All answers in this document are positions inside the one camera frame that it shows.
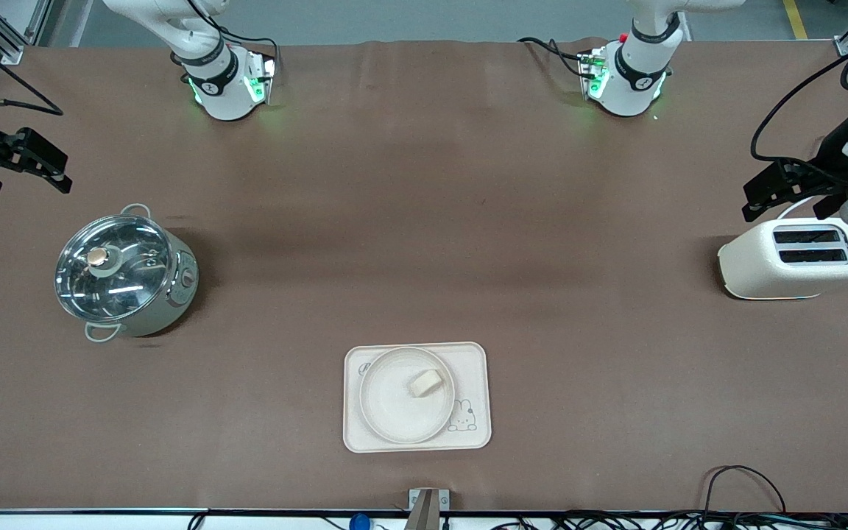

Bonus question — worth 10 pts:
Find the pale steamed bun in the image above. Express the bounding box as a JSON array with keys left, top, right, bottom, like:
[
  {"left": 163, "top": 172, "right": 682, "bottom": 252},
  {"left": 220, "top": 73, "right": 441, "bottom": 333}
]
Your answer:
[{"left": 407, "top": 370, "right": 445, "bottom": 398}]

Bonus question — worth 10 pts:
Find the cream round plate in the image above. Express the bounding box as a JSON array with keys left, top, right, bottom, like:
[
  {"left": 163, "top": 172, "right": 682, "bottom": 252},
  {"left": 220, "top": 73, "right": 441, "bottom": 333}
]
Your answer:
[{"left": 359, "top": 347, "right": 456, "bottom": 445}]

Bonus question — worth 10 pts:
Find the cream two-slot toaster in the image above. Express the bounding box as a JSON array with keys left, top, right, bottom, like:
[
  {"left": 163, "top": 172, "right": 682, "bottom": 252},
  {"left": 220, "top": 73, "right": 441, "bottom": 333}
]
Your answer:
[{"left": 717, "top": 217, "right": 848, "bottom": 301}]

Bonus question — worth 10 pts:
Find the glass pot lid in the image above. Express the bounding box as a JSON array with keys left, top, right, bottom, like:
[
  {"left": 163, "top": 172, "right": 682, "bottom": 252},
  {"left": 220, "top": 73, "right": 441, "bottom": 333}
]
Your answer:
[{"left": 54, "top": 213, "right": 174, "bottom": 324}]

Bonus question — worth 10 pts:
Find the steel pot with glass lid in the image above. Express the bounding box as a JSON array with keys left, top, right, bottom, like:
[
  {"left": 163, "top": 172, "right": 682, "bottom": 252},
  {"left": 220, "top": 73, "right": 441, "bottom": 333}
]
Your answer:
[{"left": 54, "top": 203, "right": 200, "bottom": 344}]

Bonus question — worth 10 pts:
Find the cream rabbit print tray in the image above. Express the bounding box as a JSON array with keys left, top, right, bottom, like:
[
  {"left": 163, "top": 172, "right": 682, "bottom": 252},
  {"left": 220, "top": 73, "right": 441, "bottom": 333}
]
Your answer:
[{"left": 342, "top": 342, "right": 492, "bottom": 453}]

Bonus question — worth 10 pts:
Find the brown table mat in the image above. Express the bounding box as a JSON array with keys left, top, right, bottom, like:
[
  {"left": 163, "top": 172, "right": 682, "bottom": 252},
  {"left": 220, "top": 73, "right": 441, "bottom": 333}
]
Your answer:
[{"left": 0, "top": 38, "right": 848, "bottom": 513}]

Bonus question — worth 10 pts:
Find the white toaster power cable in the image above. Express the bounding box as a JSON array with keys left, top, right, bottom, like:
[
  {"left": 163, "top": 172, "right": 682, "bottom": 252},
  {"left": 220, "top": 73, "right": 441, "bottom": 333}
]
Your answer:
[{"left": 776, "top": 194, "right": 821, "bottom": 222}]

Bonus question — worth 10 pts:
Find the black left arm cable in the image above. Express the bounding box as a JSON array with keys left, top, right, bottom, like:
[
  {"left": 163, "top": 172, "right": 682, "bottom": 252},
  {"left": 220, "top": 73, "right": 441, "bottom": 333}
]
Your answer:
[{"left": 750, "top": 26, "right": 848, "bottom": 186}]

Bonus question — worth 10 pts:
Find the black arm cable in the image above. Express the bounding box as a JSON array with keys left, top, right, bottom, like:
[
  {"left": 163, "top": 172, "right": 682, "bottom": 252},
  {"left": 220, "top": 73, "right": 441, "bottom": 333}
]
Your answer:
[
  {"left": 0, "top": 15, "right": 65, "bottom": 117},
  {"left": 750, "top": 26, "right": 848, "bottom": 186}
]

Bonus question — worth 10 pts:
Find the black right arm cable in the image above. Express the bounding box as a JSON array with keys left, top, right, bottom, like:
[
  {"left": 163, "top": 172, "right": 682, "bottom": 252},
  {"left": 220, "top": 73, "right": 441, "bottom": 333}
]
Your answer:
[{"left": 0, "top": 15, "right": 65, "bottom": 117}]

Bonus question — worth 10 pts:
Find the black right base cable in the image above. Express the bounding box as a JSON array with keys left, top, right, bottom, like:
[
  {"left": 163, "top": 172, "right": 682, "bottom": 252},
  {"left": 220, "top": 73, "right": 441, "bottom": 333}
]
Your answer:
[{"left": 187, "top": 0, "right": 282, "bottom": 74}]

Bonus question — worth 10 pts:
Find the black base cable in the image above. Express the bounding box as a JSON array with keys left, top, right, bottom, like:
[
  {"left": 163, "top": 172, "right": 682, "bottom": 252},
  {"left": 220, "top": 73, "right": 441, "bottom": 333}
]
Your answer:
[
  {"left": 187, "top": 0, "right": 282, "bottom": 74},
  {"left": 517, "top": 36, "right": 588, "bottom": 79}
]

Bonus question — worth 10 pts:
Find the black left base cable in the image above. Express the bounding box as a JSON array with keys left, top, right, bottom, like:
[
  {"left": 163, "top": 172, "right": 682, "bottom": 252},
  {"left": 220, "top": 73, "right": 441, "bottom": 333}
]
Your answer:
[{"left": 517, "top": 36, "right": 588, "bottom": 79}]

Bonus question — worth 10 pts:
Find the black looped cable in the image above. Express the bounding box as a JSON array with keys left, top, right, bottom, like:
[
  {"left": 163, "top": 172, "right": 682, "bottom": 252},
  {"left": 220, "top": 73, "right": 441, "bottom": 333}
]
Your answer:
[{"left": 702, "top": 464, "right": 788, "bottom": 516}]

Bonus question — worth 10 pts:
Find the black cable bundle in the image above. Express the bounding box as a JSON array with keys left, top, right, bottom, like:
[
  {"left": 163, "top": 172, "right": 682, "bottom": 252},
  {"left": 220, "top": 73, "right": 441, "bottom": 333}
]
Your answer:
[{"left": 490, "top": 510, "right": 848, "bottom": 530}]

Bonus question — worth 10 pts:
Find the grey metal camera bracket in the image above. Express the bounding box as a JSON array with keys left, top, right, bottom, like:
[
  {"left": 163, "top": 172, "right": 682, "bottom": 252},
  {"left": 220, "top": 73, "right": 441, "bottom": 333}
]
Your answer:
[{"left": 409, "top": 488, "right": 451, "bottom": 530}]

